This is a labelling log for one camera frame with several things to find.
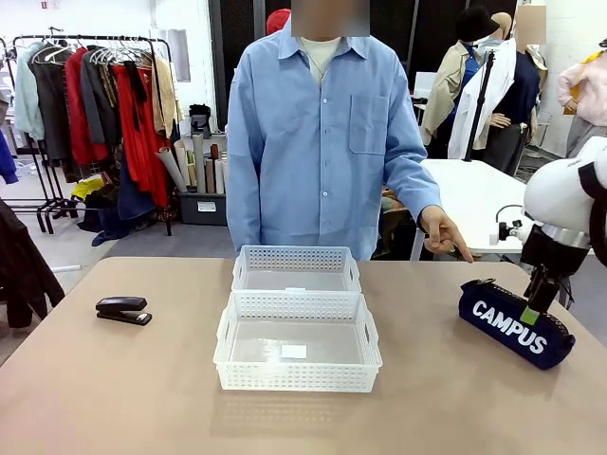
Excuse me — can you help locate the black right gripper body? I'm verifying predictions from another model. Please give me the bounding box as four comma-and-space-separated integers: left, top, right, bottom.
520, 224, 591, 285

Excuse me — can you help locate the navy CAMPUS pencil case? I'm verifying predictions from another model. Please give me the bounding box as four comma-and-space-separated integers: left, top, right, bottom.
457, 278, 578, 372

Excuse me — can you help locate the person's right forearm blue sleeve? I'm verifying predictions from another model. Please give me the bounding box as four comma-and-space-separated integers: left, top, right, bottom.
226, 155, 263, 258

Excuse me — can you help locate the person's left forearm blue sleeve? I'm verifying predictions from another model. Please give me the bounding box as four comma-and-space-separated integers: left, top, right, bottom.
382, 151, 443, 225

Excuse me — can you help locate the person's left hand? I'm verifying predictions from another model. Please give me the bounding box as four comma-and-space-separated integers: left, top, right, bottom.
416, 206, 475, 264

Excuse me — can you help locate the white work table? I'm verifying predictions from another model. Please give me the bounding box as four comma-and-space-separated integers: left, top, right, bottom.
410, 158, 595, 263

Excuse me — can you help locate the figure in navy top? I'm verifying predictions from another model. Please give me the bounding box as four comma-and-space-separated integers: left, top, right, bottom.
492, 5, 547, 175

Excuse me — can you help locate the black tripod pole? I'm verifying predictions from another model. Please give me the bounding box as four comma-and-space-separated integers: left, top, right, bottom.
461, 49, 497, 163

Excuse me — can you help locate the person in pink sweater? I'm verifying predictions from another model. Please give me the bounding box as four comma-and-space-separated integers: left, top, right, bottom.
556, 45, 607, 158

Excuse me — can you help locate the mannequin in white shirt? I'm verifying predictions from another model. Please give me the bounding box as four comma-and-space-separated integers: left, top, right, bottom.
447, 12, 519, 162

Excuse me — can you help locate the mannequin in beige trench coat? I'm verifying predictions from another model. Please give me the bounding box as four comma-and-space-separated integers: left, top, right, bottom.
420, 40, 480, 161

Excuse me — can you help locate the white perforated plastic basket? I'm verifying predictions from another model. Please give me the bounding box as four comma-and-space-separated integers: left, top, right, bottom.
230, 245, 363, 296
212, 290, 384, 392

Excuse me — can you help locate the black bucket hat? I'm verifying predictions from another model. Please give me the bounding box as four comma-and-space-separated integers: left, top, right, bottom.
455, 5, 502, 46

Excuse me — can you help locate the person in blue shirt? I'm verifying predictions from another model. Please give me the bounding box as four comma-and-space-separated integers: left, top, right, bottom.
226, 9, 445, 262

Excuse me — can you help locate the grey storage bin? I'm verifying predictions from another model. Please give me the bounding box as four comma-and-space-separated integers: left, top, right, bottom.
176, 191, 230, 227

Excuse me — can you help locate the grey cardboard tube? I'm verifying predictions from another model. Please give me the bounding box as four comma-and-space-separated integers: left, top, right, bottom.
191, 133, 207, 194

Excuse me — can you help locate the red hat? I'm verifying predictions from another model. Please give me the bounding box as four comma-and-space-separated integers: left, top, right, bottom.
265, 8, 293, 35

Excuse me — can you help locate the black machine on shelf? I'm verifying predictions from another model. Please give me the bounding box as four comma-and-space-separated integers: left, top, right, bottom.
189, 103, 212, 139

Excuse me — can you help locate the beige paper roll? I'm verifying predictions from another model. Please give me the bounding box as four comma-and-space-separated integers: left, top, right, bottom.
156, 145, 190, 193

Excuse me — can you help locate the black clothes rack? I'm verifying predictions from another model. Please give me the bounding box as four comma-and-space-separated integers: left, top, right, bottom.
0, 35, 173, 237

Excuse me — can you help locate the black stapler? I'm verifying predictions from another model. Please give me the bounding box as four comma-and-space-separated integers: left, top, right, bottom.
95, 296, 154, 327

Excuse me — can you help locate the dark blue denim garment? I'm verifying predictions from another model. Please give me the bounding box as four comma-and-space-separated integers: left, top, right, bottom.
91, 155, 158, 246

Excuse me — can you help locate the beige hanging garment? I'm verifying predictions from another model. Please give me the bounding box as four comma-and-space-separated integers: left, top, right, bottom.
151, 55, 182, 139

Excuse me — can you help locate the red hanging dress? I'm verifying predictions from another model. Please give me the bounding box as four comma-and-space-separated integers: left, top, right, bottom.
112, 64, 171, 209

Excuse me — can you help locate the black hanging scarf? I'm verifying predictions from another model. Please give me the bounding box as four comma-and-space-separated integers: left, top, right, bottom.
123, 60, 149, 135

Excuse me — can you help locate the yellow bag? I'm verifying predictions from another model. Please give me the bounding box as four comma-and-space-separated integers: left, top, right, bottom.
70, 178, 104, 201

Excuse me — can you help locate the grey hanging jacket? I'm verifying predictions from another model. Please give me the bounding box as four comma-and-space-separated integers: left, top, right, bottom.
80, 46, 120, 147

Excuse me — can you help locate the red hanging jacket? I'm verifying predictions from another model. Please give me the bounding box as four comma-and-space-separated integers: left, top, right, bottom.
64, 46, 111, 166

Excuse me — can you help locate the black leather jacket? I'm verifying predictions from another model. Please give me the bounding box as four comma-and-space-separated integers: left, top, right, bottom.
0, 198, 66, 329

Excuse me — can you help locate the dark grey hanging coat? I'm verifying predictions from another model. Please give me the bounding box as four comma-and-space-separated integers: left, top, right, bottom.
30, 55, 73, 163

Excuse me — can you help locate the bright blue garment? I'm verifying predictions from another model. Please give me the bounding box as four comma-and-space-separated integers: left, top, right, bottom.
0, 130, 19, 186

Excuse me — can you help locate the pale mint hanging garment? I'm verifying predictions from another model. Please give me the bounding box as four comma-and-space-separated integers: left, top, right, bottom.
13, 42, 46, 142

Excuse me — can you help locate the white wall panel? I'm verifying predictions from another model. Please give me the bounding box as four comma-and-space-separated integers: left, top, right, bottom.
163, 27, 192, 84

